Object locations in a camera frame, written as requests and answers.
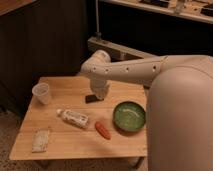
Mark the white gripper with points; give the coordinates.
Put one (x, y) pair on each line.
(99, 88)

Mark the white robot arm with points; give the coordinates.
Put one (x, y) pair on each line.
(179, 120)

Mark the black rectangular block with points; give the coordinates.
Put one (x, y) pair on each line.
(91, 99)

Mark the white plastic bottle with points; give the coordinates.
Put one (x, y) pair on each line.
(73, 118)

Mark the orange carrot toy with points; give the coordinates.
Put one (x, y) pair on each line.
(102, 130)

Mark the green bowl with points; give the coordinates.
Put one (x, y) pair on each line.
(129, 116)

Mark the wooden table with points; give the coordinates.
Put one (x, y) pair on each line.
(69, 142)

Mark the grey metal beam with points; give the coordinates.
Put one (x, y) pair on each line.
(116, 51)

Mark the clear plastic cup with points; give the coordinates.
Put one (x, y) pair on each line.
(42, 92)

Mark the metal pole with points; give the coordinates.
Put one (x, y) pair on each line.
(98, 33)

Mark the white snack packet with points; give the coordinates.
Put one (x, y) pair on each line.
(40, 141)

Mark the background workbench shelf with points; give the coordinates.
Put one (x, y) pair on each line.
(186, 9)

